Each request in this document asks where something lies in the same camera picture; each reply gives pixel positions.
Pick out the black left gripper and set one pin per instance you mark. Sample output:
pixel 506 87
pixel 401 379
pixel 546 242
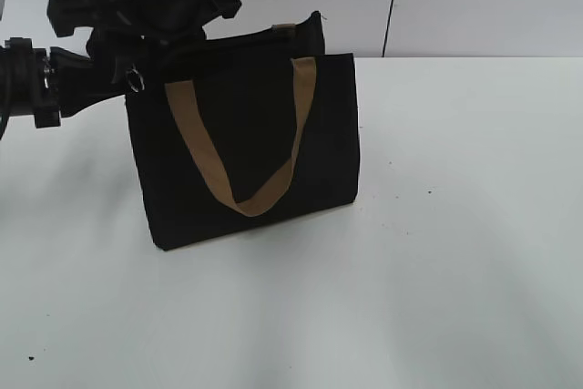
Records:
pixel 47 85

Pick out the silver zipper pull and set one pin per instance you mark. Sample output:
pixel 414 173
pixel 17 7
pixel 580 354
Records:
pixel 134 79

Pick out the black canvas tote bag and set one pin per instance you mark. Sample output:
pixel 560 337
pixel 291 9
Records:
pixel 242 132

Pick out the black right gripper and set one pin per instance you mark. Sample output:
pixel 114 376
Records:
pixel 129 31

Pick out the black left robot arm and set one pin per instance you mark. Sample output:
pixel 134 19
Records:
pixel 97 84

